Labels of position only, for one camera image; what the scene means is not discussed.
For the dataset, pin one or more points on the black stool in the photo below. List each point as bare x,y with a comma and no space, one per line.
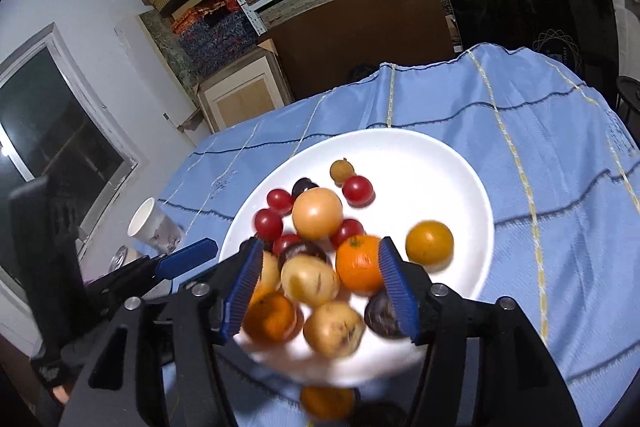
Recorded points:
630,102

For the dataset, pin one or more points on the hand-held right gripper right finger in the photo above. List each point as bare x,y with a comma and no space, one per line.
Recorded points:
397,292

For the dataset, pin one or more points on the red cherry tomato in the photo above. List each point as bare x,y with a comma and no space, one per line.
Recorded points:
279,201
285,243
268,223
347,231
358,190

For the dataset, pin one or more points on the blue striped tablecloth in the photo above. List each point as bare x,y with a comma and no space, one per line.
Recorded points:
550,157

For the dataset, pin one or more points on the white framed window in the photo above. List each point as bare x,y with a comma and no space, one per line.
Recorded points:
50,122

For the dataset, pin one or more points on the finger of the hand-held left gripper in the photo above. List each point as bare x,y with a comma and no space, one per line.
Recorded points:
187,257

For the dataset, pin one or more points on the large tangerine with stem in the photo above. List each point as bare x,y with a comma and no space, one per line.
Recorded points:
357,263

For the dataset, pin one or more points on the blue red patterned boxes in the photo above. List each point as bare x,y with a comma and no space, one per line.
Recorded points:
215,42

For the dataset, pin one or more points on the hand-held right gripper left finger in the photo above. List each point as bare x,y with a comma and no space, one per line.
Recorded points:
245,289

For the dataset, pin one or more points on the black glossy panel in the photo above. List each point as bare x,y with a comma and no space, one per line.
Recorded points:
525,7

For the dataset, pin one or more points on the white round plate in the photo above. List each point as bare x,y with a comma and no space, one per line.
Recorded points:
425,177

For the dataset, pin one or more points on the small brown longan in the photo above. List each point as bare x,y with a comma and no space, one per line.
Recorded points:
342,171

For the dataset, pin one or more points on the light wooden cabinet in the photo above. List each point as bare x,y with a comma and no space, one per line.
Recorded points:
240,97

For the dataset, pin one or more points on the white paper cup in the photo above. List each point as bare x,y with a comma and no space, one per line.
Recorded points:
147,224

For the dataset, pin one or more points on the brown board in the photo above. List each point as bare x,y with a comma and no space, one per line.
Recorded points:
350,37

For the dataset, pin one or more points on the small tangerine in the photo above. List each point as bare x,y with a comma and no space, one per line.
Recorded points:
270,317

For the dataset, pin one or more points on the dark purple plum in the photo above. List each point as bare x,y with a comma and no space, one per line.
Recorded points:
382,314
304,251

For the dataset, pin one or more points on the person's left hand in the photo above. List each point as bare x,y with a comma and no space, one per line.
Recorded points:
62,394

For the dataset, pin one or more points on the yellow-orange round fruit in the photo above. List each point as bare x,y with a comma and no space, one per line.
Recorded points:
309,279
317,213
332,328
270,269

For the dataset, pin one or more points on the grey marbled slab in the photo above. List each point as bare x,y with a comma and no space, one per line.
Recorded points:
160,42

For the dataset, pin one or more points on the metal can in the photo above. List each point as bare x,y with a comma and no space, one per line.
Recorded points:
120,257

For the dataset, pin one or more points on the orange cherry tomato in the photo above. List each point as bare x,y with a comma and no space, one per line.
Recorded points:
429,243

